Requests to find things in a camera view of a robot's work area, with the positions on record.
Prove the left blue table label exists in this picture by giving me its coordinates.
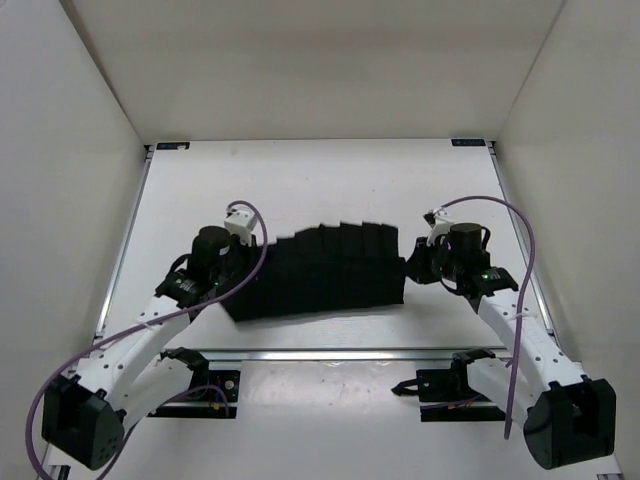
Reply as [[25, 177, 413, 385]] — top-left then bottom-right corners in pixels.
[[155, 142, 191, 151]]

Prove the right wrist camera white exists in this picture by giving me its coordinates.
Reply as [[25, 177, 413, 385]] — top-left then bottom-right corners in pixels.
[[423, 207, 455, 247]]

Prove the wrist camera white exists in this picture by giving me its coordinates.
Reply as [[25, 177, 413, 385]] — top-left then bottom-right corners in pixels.
[[224, 207, 258, 246], [423, 207, 455, 247]]

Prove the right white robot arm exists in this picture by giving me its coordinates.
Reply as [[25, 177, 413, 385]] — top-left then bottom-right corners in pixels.
[[407, 214, 616, 470]]

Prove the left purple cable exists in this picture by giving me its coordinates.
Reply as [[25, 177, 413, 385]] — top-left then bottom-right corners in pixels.
[[24, 199, 269, 474]]

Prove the aluminium table edge rail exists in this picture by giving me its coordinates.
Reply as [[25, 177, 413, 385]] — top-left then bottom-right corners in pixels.
[[92, 347, 565, 362]]

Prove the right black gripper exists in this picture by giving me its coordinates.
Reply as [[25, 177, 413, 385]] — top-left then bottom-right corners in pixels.
[[402, 236, 463, 286]]

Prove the right blue table label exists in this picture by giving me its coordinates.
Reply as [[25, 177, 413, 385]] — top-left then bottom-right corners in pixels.
[[451, 138, 486, 147]]

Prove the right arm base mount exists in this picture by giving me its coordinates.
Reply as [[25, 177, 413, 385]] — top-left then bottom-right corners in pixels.
[[391, 348, 510, 423]]

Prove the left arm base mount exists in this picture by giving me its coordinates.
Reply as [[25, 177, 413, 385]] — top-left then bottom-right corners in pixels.
[[148, 347, 241, 419]]

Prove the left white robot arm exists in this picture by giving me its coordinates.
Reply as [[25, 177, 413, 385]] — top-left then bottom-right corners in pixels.
[[39, 222, 266, 471]]

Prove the black pleated skirt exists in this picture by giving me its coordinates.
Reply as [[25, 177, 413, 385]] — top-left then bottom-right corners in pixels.
[[221, 222, 405, 322]]

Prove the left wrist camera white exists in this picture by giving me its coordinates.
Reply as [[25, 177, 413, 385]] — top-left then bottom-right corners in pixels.
[[224, 207, 258, 246]]

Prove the blue table label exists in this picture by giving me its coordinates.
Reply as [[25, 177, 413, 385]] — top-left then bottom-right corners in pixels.
[[451, 138, 486, 147], [155, 142, 191, 151]]

